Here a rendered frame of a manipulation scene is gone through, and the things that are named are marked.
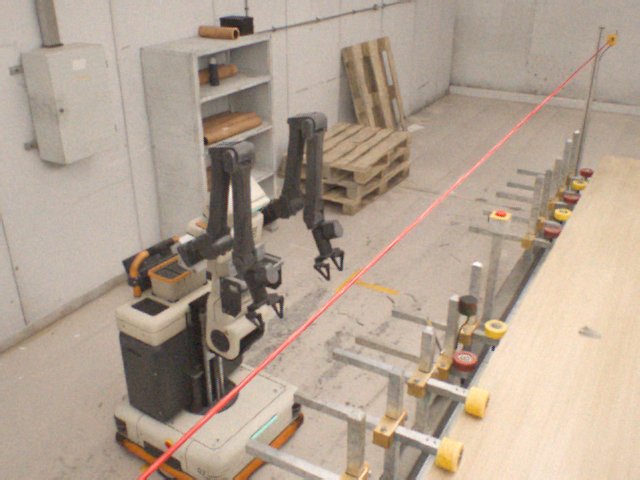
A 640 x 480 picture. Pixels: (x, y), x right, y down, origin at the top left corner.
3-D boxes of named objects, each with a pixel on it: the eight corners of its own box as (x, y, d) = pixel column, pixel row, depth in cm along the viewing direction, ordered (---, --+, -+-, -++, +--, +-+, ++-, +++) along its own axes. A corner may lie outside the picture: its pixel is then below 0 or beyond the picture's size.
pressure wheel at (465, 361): (447, 385, 226) (450, 358, 221) (454, 373, 233) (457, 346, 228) (469, 393, 223) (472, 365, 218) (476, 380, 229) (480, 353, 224)
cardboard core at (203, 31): (197, 25, 456) (232, 28, 442) (204, 24, 462) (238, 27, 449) (198, 37, 459) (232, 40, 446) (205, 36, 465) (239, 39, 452)
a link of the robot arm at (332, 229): (315, 209, 259) (302, 216, 252) (337, 204, 252) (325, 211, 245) (325, 237, 261) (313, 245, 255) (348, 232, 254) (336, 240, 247)
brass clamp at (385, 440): (370, 443, 184) (371, 429, 181) (390, 415, 194) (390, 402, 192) (390, 451, 181) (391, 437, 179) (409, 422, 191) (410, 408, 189)
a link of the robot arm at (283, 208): (300, 103, 245) (284, 108, 237) (330, 114, 239) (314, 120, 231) (287, 207, 267) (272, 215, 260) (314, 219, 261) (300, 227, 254)
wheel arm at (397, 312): (390, 318, 262) (391, 309, 260) (394, 314, 264) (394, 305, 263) (497, 349, 242) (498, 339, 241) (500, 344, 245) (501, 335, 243)
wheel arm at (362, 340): (354, 345, 244) (354, 336, 242) (358, 341, 246) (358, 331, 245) (466, 381, 224) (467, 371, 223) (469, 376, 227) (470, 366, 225)
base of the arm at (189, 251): (198, 235, 241) (175, 247, 232) (210, 227, 235) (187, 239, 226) (210, 256, 241) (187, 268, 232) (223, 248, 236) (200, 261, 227)
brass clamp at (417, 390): (404, 393, 203) (405, 380, 201) (420, 371, 214) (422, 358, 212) (423, 400, 200) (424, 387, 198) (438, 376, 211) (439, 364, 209)
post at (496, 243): (479, 327, 277) (491, 231, 258) (482, 321, 281) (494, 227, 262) (489, 330, 275) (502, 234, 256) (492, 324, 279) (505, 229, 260)
